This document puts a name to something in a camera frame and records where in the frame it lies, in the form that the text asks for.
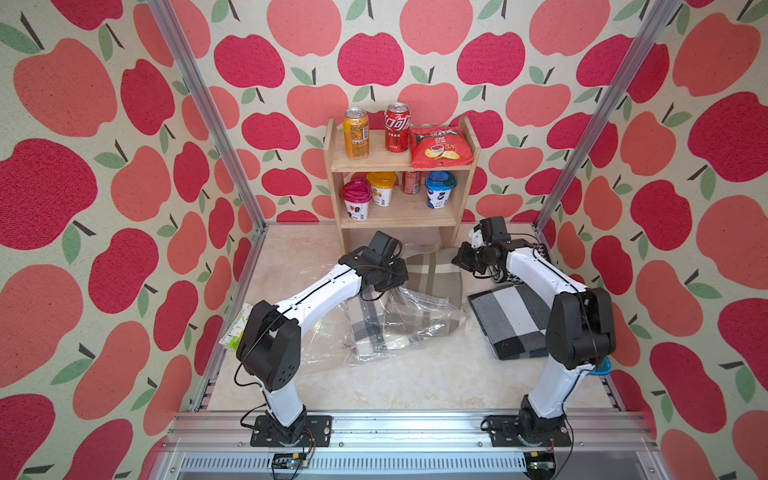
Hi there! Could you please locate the red chips bag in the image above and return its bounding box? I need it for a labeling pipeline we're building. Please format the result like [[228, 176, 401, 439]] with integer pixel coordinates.
[[410, 126, 474, 170]]

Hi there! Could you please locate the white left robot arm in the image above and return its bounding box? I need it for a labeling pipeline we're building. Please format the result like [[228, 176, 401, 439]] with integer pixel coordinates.
[[236, 231, 408, 443]]

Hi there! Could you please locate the aluminium frame post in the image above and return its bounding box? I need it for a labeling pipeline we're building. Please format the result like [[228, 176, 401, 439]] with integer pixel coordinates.
[[532, 0, 683, 235], [148, 0, 267, 235]]

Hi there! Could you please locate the blue round object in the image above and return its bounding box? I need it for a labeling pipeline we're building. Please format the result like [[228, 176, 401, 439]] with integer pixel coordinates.
[[590, 356, 612, 377]]

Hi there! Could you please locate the aluminium frame post left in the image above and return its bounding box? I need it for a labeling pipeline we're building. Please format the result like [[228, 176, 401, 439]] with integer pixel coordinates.
[[148, 0, 267, 235]]

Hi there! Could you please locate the blue lid cup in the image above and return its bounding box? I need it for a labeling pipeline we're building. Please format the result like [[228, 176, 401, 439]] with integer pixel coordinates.
[[425, 171, 456, 209]]

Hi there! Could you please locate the clear plastic vacuum bag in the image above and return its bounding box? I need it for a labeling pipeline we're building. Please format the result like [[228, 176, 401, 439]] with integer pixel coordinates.
[[218, 239, 469, 376]]

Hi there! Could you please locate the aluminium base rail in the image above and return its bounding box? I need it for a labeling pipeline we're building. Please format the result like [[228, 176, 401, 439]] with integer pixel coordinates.
[[148, 409, 672, 479]]

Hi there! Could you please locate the aluminium frame post right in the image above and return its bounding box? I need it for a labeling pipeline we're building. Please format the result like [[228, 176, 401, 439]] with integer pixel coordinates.
[[532, 0, 683, 235]]

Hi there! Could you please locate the pink lid cup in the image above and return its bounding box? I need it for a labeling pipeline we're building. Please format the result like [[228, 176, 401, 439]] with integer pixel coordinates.
[[340, 178, 372, 222]]

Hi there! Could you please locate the brown beige plaid scarf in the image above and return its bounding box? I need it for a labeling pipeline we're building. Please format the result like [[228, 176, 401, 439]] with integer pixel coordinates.
[[405, 247, 463, 308]]

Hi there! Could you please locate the yellow lid cup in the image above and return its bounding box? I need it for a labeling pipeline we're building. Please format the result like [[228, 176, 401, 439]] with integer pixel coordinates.
[[366, 172, 397, 207]]

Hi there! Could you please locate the wooden two-tier shelf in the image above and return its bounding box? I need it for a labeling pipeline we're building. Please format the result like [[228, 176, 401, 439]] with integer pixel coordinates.
[[323, 119, 476, 253]]

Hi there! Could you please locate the white grey plaid scarf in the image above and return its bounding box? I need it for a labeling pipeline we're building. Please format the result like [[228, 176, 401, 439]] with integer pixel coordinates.
[[341, 289, 452, 364]]

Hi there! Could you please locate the orange drink can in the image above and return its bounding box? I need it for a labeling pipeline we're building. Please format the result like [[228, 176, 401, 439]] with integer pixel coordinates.
[[343, 107, 370, 160]]

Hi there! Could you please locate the red cola can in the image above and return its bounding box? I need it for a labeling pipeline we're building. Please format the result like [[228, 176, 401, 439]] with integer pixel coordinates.
[[384, 102, 411, 153]]

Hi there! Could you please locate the black grey striped scarf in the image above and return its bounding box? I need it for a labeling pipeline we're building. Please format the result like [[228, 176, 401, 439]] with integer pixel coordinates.
[[468, 284, 551, 361]]

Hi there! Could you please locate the small red can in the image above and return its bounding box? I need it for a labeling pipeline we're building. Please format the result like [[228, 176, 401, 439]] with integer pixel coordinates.
[[401, 171, 421, 195]]

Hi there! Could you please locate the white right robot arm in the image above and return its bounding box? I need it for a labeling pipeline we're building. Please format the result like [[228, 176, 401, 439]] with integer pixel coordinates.
[[453, 217, 616, 421]]

